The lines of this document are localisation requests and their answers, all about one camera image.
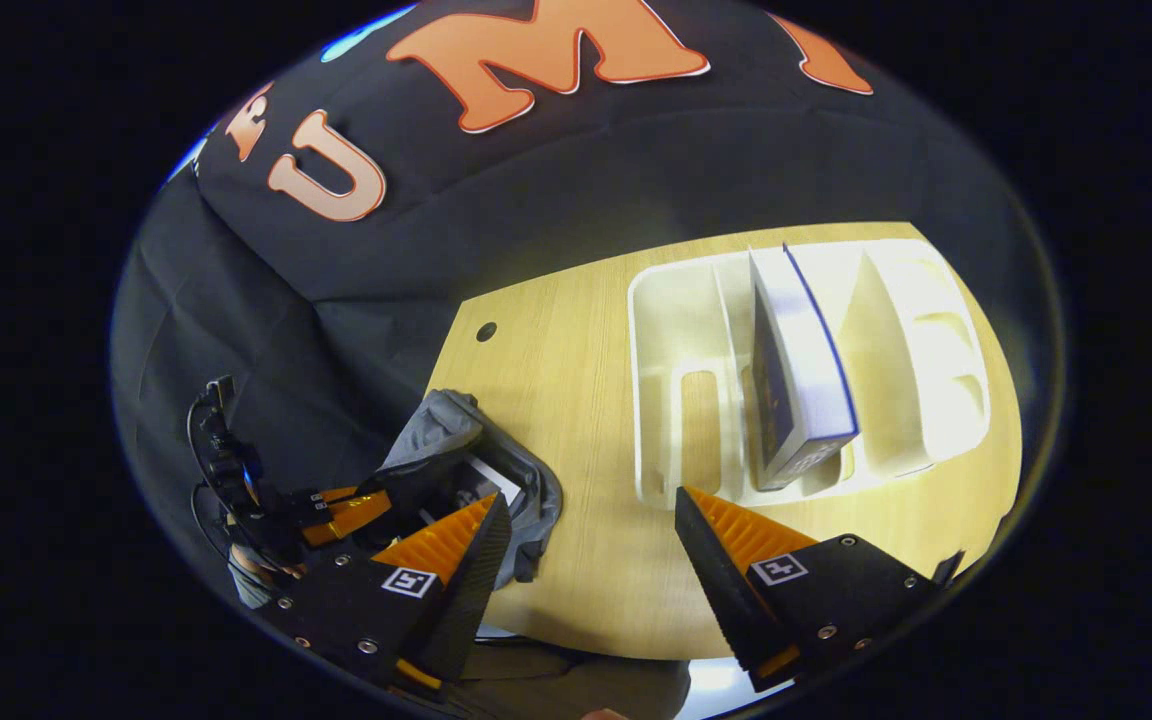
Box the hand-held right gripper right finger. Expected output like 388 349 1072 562
674 485 967 693

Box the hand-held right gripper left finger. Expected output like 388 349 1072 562
266 492 514 691

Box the grey schoolbag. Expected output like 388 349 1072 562
371 390 564 589

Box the blue cover book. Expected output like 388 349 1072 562
748 243 860 493

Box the white bookshelf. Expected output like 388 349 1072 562
626 238 992 511

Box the person's clothing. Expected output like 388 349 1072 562
456 640 692 720

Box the black backdrop cloth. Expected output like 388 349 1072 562
111 0 1027 601

